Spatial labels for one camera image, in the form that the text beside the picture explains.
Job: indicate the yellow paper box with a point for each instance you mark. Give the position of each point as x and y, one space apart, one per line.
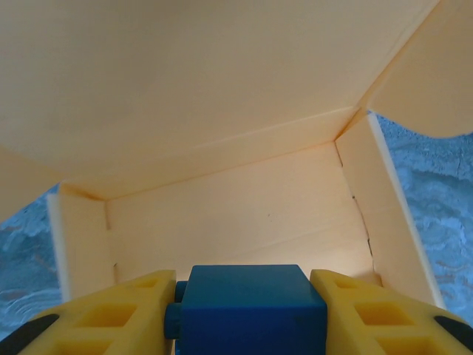
221 111

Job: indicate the blue toy block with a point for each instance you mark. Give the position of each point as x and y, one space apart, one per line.
247 314

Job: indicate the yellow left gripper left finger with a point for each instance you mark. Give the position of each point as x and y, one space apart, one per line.
111 318

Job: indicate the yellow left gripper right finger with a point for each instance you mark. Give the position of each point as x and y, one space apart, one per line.
377 318

